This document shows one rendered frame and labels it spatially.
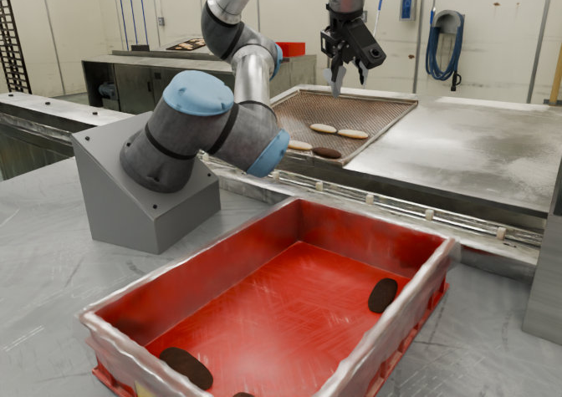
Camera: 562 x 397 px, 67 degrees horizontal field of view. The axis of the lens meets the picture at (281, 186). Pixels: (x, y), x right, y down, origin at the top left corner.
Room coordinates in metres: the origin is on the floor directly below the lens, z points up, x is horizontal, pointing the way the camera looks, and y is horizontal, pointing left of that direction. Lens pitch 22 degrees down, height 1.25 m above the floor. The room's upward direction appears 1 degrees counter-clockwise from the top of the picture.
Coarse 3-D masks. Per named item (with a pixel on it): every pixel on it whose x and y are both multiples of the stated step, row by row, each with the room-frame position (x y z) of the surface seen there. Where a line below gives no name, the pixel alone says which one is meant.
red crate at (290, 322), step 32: (288, 256) 0.72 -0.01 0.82; (320, 256) 0.72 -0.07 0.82; (256, 288) 0.61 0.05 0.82; (288, 288) 0.61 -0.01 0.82; (320, 288) 0.61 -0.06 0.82; (352, 288) 0.61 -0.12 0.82; (192, 320) 0.54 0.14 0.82; (224, 320) 0.53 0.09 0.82; (256, 320) 0.53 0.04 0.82; (288, 320) 0.53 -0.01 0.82; (320, 320) 0.53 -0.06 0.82; (352, 320) 0.53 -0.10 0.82; (160, 352) 0.47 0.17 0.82; (192, 352) 0.47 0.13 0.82; (224, 352) 0.47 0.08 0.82; (256, 352) 0.47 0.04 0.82; (288, 352) 0.46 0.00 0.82; (320, 352) 0.46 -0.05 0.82; (224, 384) 0.41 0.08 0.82; (256, 384) 0.41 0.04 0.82; (288, 384) 0.41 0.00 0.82; (320, 384) 0.41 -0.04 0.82
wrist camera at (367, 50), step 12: (348, 24) 0.98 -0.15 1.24; (360, 24) 0.98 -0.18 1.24; (348, 36) 0.97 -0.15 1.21; (360, 36) 0.96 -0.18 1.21; (372, 36) 0.97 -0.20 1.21; (360, 48) 0.94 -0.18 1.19; (372, 48) 0.94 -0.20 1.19; (360, 60) 0.95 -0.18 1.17; (372, 60) 0.92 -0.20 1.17; (384, 60) 0.94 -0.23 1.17
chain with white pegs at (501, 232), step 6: (204, 156) 1.25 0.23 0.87; (276, 174) 1.07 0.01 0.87; (276, 180) 1.07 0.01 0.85; (318, 186) 0.98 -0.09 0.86; (366, 198) 0.90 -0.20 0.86; (372, 198) 0.90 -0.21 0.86; (372, 204) 0.90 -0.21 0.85; (426, 216) 0.81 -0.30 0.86; (432, 216) 0.81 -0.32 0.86; (498, 228) 0.73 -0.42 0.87; (504, 228) 0.73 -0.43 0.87; (498, 234) 0.72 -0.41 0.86; (504, 234) 0.72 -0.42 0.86
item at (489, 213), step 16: (320, 176) 1.17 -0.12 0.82; (336, 176) 1.17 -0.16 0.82; (352, 176) 1.16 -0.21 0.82; (384, 192) 1.04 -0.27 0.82; (400, 192) 1.03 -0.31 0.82; (416, 192) 1.03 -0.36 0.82; (448, 208) 0.93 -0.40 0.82; (464, 208) 0.93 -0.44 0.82; (480, 208) 0.92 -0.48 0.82; (496, 208) 0.92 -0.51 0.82; (512, 224) 0.84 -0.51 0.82; (528, 224) 0.84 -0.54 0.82; (544, 224) 0.83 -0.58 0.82
